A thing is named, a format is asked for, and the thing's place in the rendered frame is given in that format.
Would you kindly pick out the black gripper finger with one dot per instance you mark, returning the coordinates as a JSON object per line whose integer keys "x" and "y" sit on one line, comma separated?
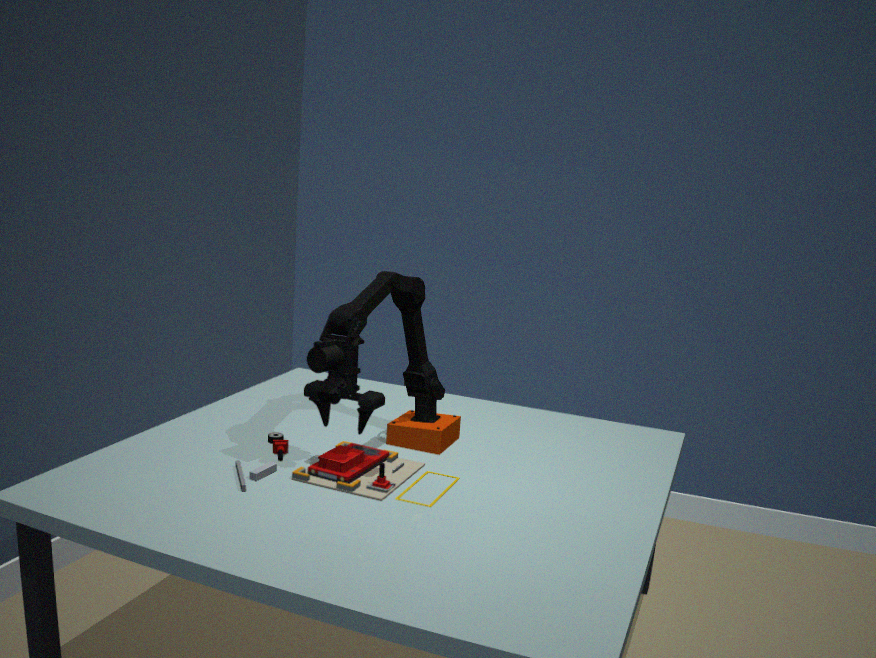
{"x": 324, "y": 409}
{"x": 363, "y": 418}

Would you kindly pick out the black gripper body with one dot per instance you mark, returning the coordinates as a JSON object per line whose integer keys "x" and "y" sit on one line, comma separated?
{"x": 370, "y": 400}

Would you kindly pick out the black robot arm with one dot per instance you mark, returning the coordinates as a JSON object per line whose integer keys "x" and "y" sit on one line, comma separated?
{"x": 333, "y": 351}

